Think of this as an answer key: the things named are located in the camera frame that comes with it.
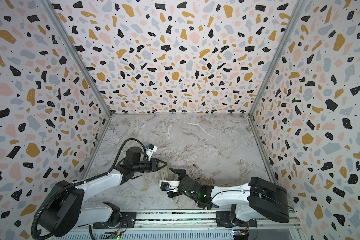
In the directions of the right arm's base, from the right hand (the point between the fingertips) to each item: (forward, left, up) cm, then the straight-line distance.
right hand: (167, 173), depth 76 cm
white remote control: (+1, +2, -4) cm, 4 cm away
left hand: (+6, +2, -1) cm, 6 cm away
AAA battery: (+12, -14, -15) cm, 24 cm away
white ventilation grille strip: (-25, +8, -13) cm, 29 cm away
